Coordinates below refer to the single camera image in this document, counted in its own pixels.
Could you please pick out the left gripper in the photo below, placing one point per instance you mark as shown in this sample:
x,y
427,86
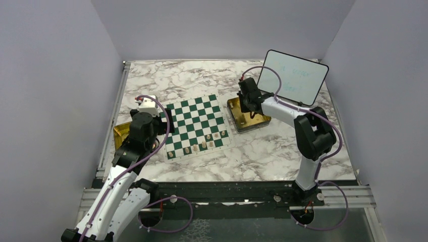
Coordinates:
x,y
164,125

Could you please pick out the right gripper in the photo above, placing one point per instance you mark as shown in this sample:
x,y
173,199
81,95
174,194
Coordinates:
x,y
243,108

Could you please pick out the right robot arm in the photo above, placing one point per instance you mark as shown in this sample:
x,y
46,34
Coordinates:
x,y
314,135

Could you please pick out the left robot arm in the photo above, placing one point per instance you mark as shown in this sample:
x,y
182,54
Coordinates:
x,y
121,196

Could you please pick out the gold tin with light pieces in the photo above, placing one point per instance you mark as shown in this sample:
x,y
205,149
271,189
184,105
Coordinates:
x,y
242,121

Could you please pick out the green white chess board mat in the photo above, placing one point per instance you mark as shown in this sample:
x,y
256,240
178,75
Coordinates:
x,y
194,119

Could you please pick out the gold tin with dark pieces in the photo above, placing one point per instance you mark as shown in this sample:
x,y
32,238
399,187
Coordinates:
x,y
120,133

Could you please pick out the small whiteboard on stand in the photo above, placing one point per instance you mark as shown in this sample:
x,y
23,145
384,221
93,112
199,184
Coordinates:
x,y
301,78

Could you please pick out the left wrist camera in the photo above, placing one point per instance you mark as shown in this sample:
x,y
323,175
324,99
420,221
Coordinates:
x,y
147,105

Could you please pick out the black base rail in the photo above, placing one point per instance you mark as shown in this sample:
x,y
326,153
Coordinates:
x,y
237,200

